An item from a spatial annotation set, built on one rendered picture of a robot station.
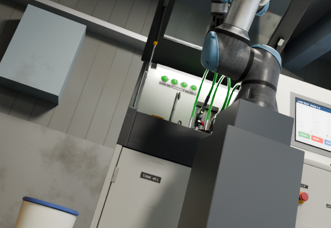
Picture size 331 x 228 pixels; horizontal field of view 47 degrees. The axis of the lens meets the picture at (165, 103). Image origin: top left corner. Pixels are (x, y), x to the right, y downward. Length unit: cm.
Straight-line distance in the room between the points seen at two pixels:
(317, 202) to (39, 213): 206
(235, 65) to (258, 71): 8
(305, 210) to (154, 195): 64
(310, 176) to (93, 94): 289
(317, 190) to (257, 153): 76
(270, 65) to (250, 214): 47
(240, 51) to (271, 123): 24
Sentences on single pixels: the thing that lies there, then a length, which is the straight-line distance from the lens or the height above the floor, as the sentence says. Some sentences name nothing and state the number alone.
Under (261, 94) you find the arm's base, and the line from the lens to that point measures 117.
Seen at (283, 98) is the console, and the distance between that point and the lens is 219.
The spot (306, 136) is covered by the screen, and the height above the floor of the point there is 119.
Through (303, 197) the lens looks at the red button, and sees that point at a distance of 169.
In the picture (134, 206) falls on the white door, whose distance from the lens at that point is 151.
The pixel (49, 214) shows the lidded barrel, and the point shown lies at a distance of 310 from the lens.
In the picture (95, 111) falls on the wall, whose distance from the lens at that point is 414.
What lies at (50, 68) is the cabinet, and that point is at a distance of 394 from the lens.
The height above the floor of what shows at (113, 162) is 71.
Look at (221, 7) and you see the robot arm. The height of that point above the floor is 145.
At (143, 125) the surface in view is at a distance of 157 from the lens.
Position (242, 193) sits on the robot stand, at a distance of 102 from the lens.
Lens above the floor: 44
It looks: 21 degrees up
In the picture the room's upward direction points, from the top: 16 degrees clockwise
